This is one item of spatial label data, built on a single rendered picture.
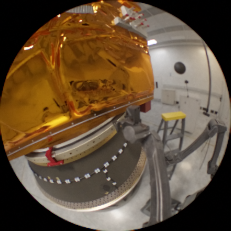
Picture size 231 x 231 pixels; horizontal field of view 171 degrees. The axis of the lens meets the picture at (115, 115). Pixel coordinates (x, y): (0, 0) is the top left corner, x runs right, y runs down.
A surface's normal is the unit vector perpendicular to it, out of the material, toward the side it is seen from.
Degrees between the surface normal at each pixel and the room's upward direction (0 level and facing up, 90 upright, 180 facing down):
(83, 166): 62
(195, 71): 90
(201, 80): 90
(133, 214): 0
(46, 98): 90
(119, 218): 0
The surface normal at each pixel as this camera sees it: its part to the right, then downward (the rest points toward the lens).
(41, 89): 0.64, 0.20
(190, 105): -0.78, 0.35
